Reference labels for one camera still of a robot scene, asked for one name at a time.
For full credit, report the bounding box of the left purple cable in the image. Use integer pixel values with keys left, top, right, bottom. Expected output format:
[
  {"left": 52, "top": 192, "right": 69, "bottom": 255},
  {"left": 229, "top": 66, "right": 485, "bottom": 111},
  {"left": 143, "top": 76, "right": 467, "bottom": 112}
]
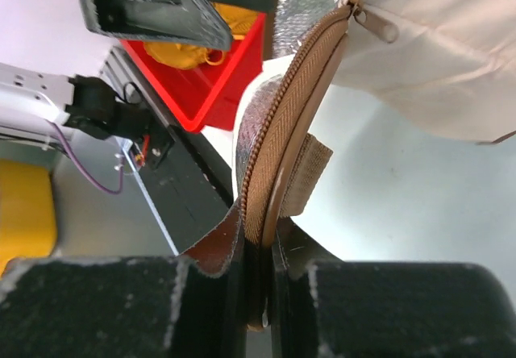
[{"left": 44, "top": 119, "right": 126, "bottom": 196}]

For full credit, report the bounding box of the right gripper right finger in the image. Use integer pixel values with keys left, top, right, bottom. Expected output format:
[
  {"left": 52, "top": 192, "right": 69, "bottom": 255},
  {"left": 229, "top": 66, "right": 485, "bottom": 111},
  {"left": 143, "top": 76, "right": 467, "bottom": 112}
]
[{"left": 272, "top": 219, "right": 515, "bottom": 357}]

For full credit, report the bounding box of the red plastic tray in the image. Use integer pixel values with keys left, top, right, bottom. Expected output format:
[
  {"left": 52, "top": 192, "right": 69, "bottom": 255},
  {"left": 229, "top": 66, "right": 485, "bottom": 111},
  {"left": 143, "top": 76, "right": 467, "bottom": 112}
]
[{"left": 121, "top": 14, "right": 266, "bottom": 133}]

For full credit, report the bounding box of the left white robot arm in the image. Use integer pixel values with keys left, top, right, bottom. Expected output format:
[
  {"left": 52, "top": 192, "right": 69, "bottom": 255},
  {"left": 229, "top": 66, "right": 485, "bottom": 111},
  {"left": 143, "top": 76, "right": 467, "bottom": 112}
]
[{"left": 1, "top": 0, "right": 275, "bottom": 139}]

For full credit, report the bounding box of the yellow object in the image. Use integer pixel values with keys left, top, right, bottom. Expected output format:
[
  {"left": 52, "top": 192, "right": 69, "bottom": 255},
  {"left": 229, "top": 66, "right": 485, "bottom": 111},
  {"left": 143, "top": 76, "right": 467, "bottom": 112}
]
[{"left": 1, "top": 160, "right": 57, "bottom": 272}]

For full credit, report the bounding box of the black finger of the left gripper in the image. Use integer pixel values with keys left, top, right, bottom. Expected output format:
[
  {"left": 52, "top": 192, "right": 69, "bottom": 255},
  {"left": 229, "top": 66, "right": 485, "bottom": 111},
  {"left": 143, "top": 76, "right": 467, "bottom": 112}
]
[{"left": 79, "top": 0, "right": 275, "bottom": 51}]

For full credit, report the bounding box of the brown bra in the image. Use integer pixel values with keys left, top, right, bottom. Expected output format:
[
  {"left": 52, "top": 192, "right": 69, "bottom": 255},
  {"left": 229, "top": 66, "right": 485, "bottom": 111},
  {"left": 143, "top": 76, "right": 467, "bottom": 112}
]
[{"left": 144, "top": 0, "right": 274, "bottom": 70}]

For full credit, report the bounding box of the beige mesh laundry bag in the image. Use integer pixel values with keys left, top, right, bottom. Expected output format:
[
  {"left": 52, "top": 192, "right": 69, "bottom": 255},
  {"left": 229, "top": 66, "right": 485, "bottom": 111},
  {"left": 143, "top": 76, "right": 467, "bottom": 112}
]
[{"left": 232, "top": 0, "right": 515, "bottom": 330}]

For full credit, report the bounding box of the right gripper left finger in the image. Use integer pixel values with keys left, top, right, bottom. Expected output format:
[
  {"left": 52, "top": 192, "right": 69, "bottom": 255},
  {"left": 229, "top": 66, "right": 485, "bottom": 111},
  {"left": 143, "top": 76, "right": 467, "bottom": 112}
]
[{"left": 1, "top": 206, "right": 246, "bottom": 357}]

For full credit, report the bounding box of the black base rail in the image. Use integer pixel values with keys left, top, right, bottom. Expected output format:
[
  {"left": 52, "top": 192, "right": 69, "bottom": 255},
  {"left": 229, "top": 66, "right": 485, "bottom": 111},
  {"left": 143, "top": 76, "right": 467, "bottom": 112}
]
[{"left": 122, "top": 82, "right": 233, "bottom": 253}]

